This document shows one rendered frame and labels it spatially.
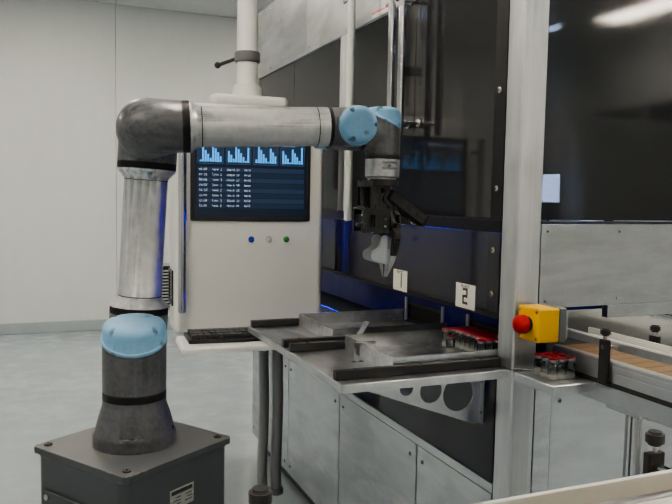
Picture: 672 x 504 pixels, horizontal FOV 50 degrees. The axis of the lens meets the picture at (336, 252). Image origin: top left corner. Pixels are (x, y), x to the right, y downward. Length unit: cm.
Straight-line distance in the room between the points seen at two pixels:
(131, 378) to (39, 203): 555
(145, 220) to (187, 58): 566
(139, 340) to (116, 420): 15
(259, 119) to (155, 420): 58
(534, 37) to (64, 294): 576
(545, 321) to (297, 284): 111
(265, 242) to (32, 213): 461
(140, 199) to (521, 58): 85
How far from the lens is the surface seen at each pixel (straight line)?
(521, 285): 161
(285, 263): 242
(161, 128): 133
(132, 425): 137
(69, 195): 685
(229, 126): 134
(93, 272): 689
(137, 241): 147
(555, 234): 166
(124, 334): 134
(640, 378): 151
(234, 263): 238
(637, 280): 183
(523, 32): 164
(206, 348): 217
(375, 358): 163
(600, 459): 187
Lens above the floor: 125
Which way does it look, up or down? 4 degrees down
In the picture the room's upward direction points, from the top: 1 degrees clockwise
